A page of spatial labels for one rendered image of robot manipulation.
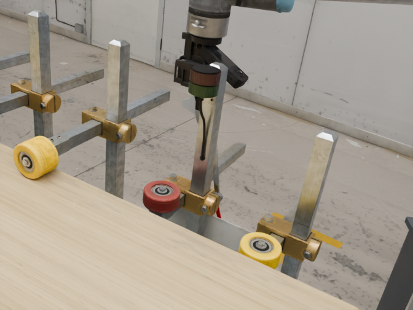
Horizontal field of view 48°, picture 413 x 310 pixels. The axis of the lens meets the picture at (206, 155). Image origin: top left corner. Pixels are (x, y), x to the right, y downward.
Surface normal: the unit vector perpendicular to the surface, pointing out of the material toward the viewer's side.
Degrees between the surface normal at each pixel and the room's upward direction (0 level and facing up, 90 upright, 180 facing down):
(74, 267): 0
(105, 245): 0
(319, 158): 90
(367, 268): 0
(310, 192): 90
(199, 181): 90
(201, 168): 90
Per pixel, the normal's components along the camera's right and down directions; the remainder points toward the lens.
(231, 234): -0.49, 0.37
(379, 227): 0.12, -0.87
